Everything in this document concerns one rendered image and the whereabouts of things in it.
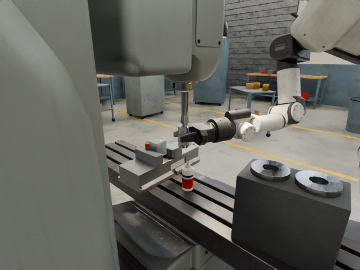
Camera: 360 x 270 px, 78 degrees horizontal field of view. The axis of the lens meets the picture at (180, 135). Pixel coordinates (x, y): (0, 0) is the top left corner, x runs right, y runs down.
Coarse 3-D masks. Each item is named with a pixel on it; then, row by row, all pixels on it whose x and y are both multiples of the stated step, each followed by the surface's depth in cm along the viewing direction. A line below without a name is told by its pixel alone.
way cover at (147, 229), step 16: (112, 208) 77; (128, 208) 79; (128, 224) 67; (144, 224) 71; (160, 224) 73; (144, 240) 60; (160, 240) 65; (176, 240) 66; (160, 256) 54; (176, 256) 59
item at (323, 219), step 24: (264, 168) 55; (288, 168) 53; (240, 192) 53; (264, 192) 49; (288, 192) 46; (312, 192) 45; (336, 192) 43; (240, 216) 55; (264, 216) 51; (288, 216) 47; (312, 216) 44; (336, 216) 42; (240, 240) 57; (264, 240) 52; (288, 240) 49; (312, 240) 46; (336, 240) 43; (288, 264) 50; (312, 264) 47
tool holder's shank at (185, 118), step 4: (184, 92) 69; (188, 92) 70; (184, 96) 70; (188, 96) 70; (184, 100) 70; (188, 100) 71; (184, 104) 71; (188, 104) 71; (184, 108) 71; (188, 108) 72; (184, 112) 72; (188, 112) 72; (184, 116) 72; (188, 116) 73; (184, 120) 72; (188, 120) 73; (184, 124) 73
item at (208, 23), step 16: (192, 0) 51; (208, 0) 54; (224, 0) 60; (192, 16) 52; (208, 16) 56; (192, 32) 54; (208, 32) 57; (192, 48) 55; (208, 48) 59; (192, 64) 58; (208, 64) 62; (176, 80) 65; (192, 80) 64
